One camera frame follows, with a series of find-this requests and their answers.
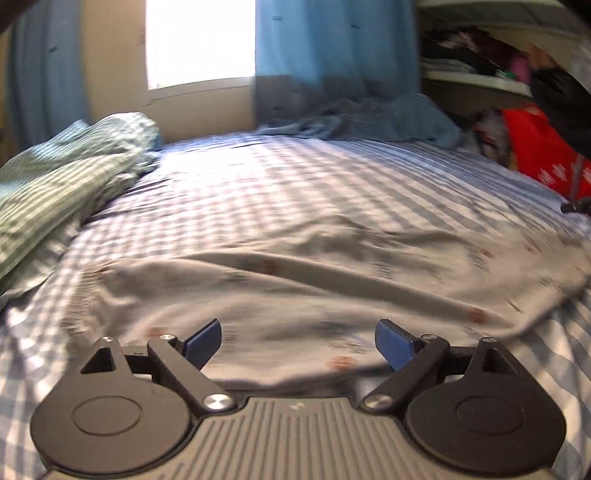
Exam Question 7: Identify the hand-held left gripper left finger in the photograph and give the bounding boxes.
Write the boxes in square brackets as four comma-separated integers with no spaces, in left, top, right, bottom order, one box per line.
[81,318,237,416]

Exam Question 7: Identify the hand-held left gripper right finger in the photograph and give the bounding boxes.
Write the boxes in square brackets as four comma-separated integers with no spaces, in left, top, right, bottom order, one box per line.
[361,318,520,414]

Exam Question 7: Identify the grey printed pants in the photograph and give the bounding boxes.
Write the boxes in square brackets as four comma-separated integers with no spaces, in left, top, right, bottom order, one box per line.
[69,210,591,386]

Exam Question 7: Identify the red printed bag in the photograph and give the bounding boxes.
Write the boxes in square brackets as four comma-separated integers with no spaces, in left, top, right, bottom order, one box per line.
[501,105,591,200]

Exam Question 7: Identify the dark hanging garment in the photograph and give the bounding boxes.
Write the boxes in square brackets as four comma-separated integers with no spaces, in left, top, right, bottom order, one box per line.
[527,65,591,158]

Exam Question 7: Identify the blue checked bed sheet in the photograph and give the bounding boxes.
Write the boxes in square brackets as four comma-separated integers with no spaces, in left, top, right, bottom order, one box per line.
[0,131,591,480]

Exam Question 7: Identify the clothes heap on shelf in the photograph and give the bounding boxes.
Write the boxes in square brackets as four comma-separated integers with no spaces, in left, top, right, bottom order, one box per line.
[420,27,533,85]

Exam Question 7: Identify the green checked quilt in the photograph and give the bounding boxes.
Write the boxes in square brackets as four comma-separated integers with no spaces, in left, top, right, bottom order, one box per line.
[0,112,162,283]

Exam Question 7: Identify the crumpled blue cloth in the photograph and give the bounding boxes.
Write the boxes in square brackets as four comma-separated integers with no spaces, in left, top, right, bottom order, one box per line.
[256,92,465,149]

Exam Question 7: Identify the blue star curtain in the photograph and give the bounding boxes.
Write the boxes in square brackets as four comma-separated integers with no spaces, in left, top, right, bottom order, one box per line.
[254,0,422,132]
[8,0,92,155]

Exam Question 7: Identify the bright window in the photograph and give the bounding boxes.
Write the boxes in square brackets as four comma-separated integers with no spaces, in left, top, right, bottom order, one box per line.
[144,0,257,93]

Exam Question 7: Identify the white wall shelf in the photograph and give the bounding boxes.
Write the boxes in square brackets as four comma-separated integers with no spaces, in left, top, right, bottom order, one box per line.
[417,0,591,99]

